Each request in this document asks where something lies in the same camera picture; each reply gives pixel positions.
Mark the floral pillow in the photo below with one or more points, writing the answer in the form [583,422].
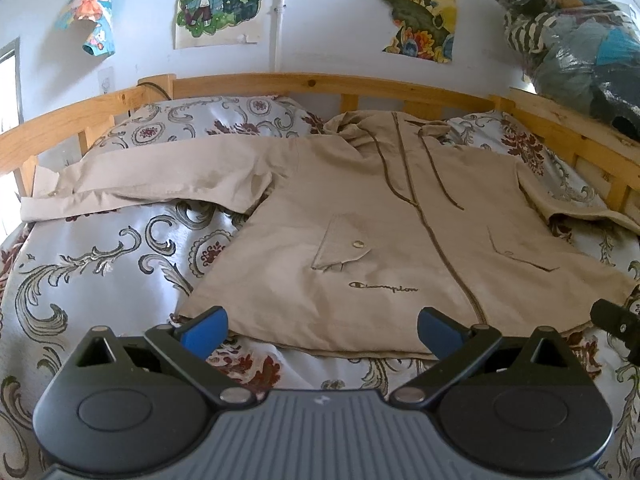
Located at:
[179,120]
[501,133]

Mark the orange haired anime poster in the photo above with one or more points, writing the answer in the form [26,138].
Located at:
[97,13]

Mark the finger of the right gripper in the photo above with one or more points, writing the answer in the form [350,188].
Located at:
[619,323]

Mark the floral pillow left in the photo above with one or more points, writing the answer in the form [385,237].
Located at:
[179,120]

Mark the floral patterned white bedspread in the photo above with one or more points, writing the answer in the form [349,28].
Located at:
[129,269]

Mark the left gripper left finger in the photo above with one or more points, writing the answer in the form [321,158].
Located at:
[185,351]

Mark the plastic bag of clothes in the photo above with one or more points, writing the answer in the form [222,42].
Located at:
[582,54]

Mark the blond chibi character poster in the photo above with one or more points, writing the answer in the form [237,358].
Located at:
[205,23]

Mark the floral pillow right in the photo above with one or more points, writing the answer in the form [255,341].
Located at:
[501,133]

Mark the landscape poster on wall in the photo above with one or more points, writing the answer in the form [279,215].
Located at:
[425,29]

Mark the wooden bed frame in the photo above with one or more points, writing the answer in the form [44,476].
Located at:
[605,158]

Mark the white wall pipe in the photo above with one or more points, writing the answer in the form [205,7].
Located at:
[277,13]

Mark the white wall socket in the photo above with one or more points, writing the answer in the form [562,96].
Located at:
[106,78]

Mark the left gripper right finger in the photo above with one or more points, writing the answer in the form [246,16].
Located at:
[460,352]

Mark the beige Champion hooded jacket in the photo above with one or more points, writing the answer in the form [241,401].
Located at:
[349,235]

